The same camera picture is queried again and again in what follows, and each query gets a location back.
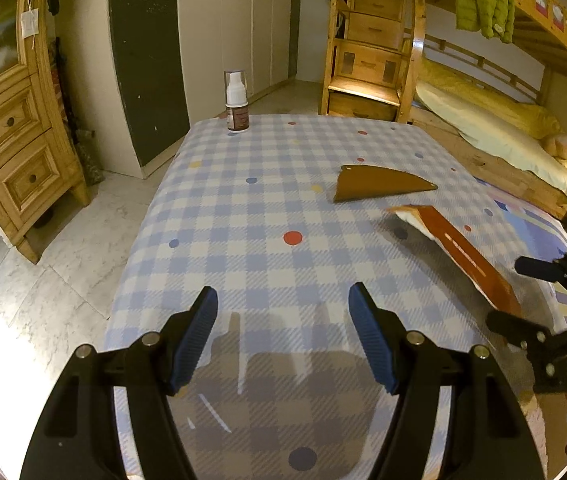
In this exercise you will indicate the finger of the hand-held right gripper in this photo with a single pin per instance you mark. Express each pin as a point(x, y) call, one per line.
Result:
point(536, 267)
point(513, 327)

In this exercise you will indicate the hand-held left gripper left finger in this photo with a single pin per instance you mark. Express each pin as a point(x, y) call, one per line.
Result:
point(193, 345)

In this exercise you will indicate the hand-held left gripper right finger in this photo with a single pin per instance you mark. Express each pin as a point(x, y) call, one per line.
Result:
point(371, 340)

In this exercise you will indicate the tan plush toy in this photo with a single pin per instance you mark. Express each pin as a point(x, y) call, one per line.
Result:
point(561, 146)

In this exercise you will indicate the white duvet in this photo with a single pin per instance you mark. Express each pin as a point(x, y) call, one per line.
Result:
point(498, 140)

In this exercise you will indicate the brown triangular paper piece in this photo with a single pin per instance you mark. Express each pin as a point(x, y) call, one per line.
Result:
point(378, 185)

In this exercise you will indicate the blue checkered tablecloth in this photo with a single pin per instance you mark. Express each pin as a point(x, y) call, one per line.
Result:
point(263, 200)

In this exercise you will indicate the yellow blanket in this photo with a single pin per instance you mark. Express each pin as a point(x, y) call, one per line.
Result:
point(493, 95)

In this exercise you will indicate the camouflage bag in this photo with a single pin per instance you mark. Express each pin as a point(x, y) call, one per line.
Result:
point(88, 160)

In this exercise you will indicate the white spray bottle brown label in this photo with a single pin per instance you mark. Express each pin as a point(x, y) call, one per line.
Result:
point(237, 120)

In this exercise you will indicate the wooden bunk bed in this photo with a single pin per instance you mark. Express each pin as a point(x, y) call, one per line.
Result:
point(558, 15)

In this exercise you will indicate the wooden stair drawer unit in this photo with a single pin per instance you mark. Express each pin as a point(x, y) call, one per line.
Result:
point(366, 65)

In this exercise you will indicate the green puffer jacket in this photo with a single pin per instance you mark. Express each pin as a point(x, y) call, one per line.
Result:
point(483, 0)

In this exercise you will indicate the wooden drawer cabinet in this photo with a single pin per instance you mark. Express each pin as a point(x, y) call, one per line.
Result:
point(13, 125)

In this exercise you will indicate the white wardrobe with dark panel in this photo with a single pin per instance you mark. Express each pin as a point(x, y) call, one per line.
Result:
point(213, 50)

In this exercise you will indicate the white paper tag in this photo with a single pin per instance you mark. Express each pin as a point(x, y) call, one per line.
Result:
point(29, 24)

